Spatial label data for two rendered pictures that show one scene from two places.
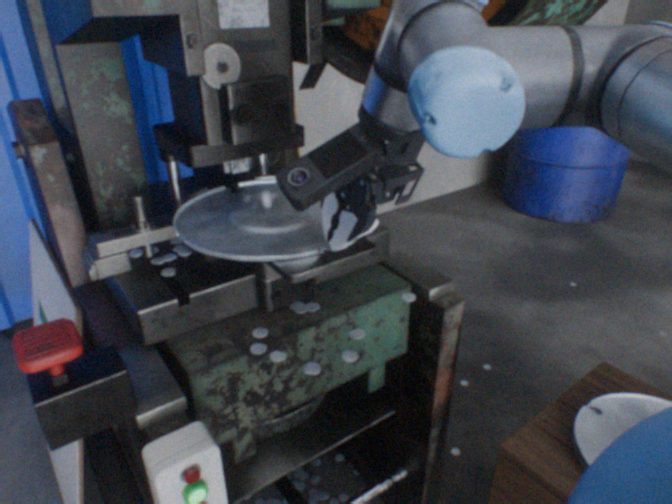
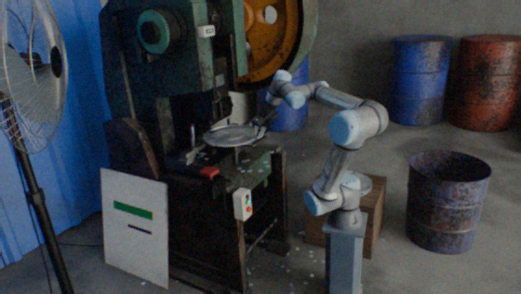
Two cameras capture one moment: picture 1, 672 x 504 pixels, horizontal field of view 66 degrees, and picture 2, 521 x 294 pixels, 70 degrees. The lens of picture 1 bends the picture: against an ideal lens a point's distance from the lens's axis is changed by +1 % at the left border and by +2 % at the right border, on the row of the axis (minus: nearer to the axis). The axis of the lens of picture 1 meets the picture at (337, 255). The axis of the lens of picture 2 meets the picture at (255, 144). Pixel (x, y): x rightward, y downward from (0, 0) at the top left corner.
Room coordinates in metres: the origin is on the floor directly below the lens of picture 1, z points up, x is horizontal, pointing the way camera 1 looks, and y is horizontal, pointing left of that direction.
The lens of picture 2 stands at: (-0.99, 0.69, 1.47)
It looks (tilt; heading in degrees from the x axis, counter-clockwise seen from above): 23 degrees down; 337
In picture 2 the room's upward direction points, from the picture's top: 4 degrees counter-clockwise
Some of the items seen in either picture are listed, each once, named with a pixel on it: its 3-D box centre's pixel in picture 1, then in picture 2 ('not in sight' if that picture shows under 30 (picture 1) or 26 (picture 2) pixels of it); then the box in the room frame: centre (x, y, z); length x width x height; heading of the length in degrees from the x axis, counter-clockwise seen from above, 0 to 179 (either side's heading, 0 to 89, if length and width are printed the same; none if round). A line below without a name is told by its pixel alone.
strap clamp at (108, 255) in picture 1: (137, 228); (192, 148); (0.72, 0.31, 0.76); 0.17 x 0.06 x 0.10; 125
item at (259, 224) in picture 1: (272, 213); (232, 135); (0.71, 0.10, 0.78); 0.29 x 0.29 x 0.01
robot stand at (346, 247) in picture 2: not in sight; (343, 260); (0.20, -0.24, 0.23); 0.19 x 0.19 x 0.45; 46
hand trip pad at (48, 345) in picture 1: (55, 365); (210, 177); (0.44, 0.31, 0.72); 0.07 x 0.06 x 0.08; 35
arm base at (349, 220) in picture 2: not in sight; (345, 211); (0.20, -0.24, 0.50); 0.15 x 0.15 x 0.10
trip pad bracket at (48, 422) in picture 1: (95, 427); (215, 195); (0.45, 0.29, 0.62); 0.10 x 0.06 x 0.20; 125
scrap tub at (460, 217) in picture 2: not in sight; (443, 201); (0.33, -1.05, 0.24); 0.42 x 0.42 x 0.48
